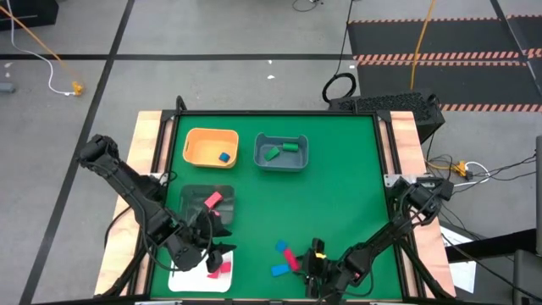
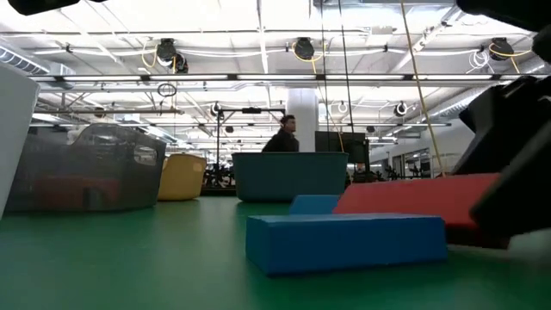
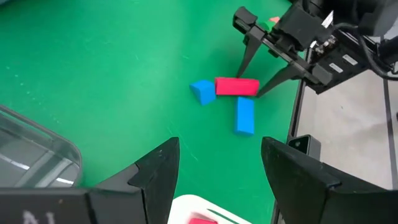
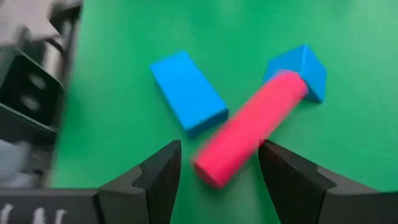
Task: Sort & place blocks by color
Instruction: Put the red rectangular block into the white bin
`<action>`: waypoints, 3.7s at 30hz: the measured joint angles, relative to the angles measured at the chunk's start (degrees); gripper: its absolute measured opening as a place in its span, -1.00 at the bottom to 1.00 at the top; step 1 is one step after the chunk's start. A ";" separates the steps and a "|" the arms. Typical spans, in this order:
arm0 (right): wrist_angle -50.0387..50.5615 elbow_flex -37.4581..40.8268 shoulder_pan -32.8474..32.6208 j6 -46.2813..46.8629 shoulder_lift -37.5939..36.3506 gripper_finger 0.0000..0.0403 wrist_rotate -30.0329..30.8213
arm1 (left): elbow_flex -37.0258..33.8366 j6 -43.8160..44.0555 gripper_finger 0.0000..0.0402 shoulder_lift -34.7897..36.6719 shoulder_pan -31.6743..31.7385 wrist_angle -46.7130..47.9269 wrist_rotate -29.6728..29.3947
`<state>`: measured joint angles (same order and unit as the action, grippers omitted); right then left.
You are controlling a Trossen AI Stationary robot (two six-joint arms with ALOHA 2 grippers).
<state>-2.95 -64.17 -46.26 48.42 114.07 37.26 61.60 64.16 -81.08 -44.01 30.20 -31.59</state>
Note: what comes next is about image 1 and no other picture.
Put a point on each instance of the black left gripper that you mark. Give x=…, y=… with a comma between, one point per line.
x=186, y=250

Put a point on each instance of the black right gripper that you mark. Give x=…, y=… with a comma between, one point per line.
x=322, y=267

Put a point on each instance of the red cylinder foam block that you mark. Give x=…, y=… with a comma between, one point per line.
x=225, y=267

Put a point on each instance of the long red foam block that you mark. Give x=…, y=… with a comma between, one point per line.
x=292, y=260

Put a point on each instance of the red arch foam block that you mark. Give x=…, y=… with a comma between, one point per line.
x=214, y=274

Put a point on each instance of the blue cuboid foam block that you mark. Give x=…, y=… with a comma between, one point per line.
x=280, y=270

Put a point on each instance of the blue wedge foam block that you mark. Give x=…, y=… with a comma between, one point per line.
x=281, y=246

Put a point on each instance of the red cuboid foam block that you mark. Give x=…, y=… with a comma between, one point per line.
x=214, y=200

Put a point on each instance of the blue cylinder foam block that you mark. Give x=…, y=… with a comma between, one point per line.
x=224, y=157

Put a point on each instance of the green blocks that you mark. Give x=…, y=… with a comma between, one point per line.
x=272, y=153

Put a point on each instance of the green cylinder foam block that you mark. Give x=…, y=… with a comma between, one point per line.
x=290, y=147

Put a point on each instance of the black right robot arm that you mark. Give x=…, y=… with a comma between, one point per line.
x=381, y=237

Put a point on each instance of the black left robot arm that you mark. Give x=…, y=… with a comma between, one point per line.
x=127, y=186

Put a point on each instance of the white plastic bin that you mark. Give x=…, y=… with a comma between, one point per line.
x=190, y=281

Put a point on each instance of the transparent grey plastic bin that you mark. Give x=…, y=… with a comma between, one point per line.
x=190, y=199

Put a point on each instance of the yellow plastic bin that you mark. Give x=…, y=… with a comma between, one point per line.
x=203, y=146

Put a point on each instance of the blue-grey plastic bin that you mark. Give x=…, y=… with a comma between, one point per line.
x=292, y=163

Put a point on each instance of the white paper sheet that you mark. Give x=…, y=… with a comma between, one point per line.
x=463, y=275

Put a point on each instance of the yellow power strip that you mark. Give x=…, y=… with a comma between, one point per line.
x=460, y=168

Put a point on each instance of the black metal beam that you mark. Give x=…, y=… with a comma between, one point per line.
x=499, y=245

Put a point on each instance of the black hazard-striped floor mat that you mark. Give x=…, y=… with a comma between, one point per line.
x=466, y=38

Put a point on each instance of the black floor box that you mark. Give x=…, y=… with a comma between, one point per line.
x=25, y=12

